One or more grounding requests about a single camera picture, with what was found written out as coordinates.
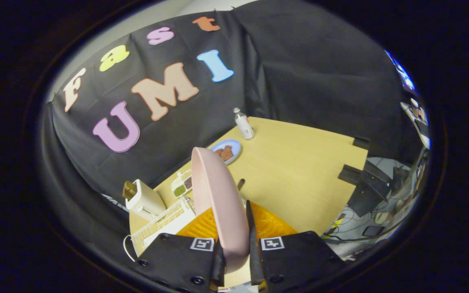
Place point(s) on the black table clamp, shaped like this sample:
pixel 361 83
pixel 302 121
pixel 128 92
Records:
pixel 361 142
pixel 350 173

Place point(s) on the pink plate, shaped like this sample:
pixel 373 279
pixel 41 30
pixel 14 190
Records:
pixel 218 203

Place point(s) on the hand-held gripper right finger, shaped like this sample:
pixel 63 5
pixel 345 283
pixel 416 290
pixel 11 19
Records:
pixel 254 248

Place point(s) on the brown bread in toaster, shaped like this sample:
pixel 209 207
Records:
pixel 129 190

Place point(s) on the white divided seed dish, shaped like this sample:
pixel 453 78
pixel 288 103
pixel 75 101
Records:
pixel 179 189

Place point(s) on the blue plate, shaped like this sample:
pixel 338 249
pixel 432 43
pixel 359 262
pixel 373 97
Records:
pixel 234 146

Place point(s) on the clear plastic bottle white label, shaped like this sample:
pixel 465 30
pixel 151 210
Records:
pixel 244 126

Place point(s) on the lit computer screen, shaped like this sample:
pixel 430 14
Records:
pixel 401 73

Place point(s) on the brown toast slice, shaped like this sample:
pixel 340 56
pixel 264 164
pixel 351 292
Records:
pixel 219 152
pixel 227 154

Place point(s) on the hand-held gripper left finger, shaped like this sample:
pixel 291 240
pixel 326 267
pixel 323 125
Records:
pixel 173 260

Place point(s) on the white toaster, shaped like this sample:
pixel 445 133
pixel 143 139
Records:
pixel 149 200

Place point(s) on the black table leg frame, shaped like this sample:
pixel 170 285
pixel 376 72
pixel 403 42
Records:
pixel 367 195

